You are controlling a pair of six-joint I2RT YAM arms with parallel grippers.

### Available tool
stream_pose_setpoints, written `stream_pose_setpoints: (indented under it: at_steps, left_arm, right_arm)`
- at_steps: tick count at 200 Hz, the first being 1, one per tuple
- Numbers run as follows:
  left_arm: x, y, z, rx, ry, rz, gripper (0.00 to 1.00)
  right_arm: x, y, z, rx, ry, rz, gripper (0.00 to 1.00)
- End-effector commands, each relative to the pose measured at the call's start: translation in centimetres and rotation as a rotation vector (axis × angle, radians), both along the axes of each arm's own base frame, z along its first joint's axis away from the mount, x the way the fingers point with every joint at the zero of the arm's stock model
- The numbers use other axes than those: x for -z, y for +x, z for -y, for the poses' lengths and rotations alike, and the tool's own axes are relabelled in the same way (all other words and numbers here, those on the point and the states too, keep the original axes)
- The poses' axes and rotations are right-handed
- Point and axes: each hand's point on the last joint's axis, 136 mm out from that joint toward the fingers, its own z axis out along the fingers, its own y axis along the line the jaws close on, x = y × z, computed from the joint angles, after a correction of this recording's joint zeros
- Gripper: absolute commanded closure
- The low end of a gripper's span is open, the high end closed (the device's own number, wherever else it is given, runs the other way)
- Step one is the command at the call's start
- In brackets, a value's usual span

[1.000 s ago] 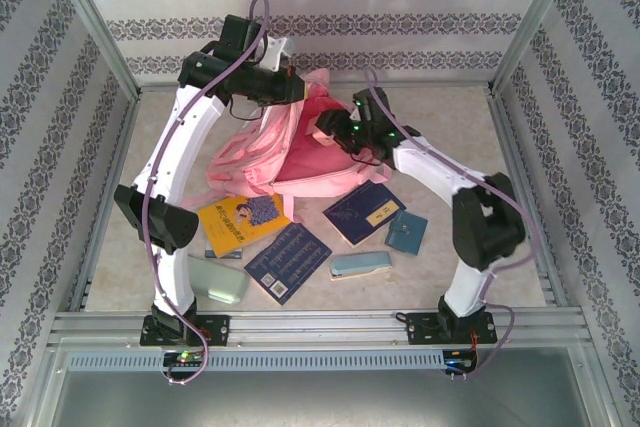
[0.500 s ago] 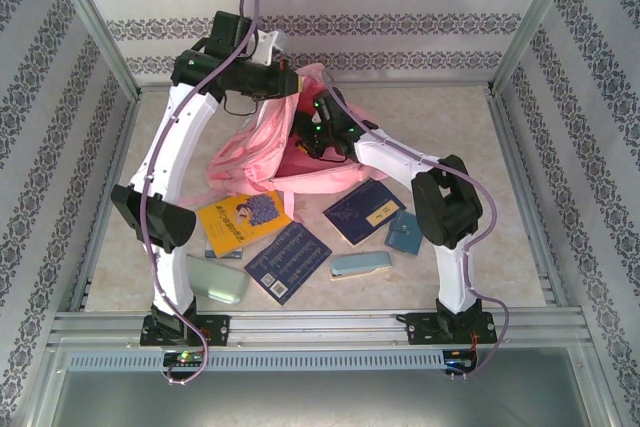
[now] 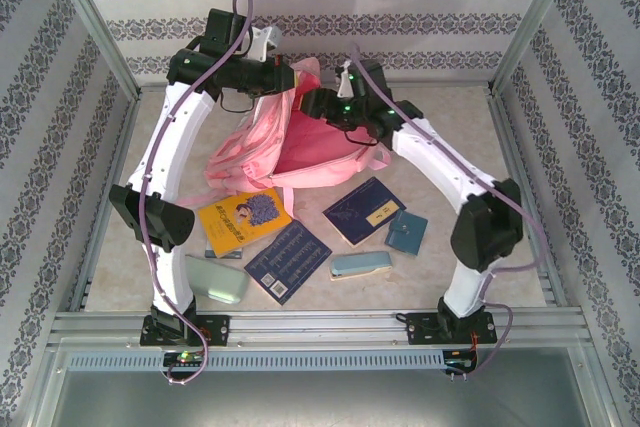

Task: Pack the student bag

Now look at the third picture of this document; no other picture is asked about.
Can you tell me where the left controller board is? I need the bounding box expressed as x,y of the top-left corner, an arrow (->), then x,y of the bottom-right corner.
164,351 -> 204,367

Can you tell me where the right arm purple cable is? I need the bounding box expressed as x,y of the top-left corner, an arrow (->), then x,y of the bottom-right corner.
347,41 -> 546,381

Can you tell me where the teal blue wallet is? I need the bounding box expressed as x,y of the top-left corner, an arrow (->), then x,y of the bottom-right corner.
384,210 -> 430,258

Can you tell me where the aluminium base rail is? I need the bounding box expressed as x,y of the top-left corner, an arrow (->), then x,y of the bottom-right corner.
54,310 -> 584,348

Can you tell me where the pale green glasses case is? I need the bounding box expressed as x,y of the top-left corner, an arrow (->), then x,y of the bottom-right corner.
184,254 -> 250,304

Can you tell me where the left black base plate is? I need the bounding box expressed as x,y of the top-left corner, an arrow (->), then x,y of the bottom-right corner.
139,314 -> 232,347

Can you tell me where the light blue stapler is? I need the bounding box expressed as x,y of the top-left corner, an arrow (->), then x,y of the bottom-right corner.
328,250 -> 393,282

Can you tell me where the aluminium frame post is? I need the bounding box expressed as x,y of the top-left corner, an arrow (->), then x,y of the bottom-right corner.
42,0 -> 141,101
489,0 -> 587,98

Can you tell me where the grey notebook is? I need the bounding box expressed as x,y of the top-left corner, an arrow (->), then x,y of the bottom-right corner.
203,241 -> 245,261

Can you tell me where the navy book yellow label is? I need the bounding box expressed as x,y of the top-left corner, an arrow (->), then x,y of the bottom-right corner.
321,176 -> 407,250

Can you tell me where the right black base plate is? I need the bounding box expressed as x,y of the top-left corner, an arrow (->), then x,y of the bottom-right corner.
405,311 -> 499,347

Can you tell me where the pink backpack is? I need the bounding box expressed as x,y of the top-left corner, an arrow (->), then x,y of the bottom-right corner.
177,57 -> 392,221

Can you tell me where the grey slotted cable duct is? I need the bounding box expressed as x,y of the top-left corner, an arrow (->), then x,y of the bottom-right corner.
67,349 -> 446,372

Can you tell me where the aluminium side rail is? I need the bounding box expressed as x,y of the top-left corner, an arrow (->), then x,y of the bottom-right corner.
67,94 -> 144,313
487,86 -> 571,308

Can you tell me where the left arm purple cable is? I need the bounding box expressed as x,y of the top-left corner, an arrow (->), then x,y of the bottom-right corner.
137,0 -> 214,388

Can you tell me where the dark blue booklet white text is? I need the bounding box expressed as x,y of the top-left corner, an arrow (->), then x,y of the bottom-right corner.
243,217 -> 334,304

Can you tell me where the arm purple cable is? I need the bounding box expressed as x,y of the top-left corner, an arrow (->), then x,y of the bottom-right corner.
347,41 -> 546,381
137,0 -> 214,388

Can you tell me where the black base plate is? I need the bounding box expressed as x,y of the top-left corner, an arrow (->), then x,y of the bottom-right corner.
139,314 -> 232,347
405,311 -> 499,347

